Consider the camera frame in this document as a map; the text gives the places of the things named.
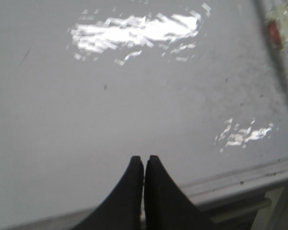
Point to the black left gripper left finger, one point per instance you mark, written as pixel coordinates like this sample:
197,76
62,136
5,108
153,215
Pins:
121,209

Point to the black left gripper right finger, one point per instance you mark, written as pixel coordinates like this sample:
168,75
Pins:
166,206

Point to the white whiteboard with frame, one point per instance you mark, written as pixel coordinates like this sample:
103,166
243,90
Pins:
86,84

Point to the white taped whiteboard marker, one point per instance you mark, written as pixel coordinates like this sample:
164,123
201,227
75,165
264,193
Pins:
273,15

